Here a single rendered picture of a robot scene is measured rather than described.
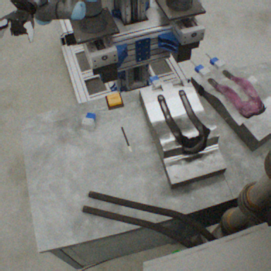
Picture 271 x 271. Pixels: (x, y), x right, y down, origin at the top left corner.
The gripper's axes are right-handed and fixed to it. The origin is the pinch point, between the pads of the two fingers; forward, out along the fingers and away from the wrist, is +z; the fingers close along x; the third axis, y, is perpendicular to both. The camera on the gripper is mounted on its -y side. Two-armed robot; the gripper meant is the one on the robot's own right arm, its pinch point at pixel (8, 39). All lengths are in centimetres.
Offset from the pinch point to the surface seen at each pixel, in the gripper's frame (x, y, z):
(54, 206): -17, 64, 35
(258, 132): -104, 41, -5
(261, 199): -82, 0, 43
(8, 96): 61, 156, -80
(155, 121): -56, 50, -8
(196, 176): -76, 50, 17
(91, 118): -27, 57, -9
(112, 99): -35, 58, -22
